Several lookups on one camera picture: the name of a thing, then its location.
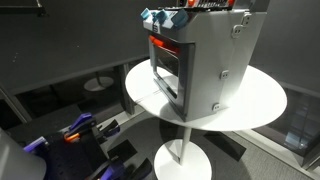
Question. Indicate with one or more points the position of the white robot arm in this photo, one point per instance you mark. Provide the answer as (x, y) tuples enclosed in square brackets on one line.
[(16, 160)]

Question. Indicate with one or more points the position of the grey toy stove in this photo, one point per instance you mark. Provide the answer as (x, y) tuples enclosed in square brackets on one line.
[(213, 60)]

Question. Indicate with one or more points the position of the blue stove knob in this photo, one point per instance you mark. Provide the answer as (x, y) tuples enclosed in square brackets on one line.
[(181, 18), (145, 13), (163, 16), (155, 15)]

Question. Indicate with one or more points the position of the small red stove button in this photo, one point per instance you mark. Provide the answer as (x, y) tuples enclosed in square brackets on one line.
[(230, 2)]

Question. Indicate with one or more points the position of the white round stand base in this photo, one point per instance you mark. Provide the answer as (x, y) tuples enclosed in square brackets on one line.
[(98, 83)]

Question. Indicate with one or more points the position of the purple clamp with orange trigger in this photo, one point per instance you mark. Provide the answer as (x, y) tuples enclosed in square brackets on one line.
[(80, 121)]

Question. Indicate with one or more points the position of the large red round knob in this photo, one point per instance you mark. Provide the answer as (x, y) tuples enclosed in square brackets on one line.
[(191, 2)]

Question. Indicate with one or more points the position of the black perforated base board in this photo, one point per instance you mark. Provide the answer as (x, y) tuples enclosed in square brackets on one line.
[(70, 160)]

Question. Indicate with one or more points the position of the black overhead bar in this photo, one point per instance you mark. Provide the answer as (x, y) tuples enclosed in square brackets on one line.
[(20, 10)]

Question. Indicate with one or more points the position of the dark partition post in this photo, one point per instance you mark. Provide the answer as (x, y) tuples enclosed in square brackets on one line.
[(126, 90)]

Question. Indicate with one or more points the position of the white round pedestal table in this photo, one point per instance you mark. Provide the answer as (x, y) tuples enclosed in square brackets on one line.
[(253, 100)]

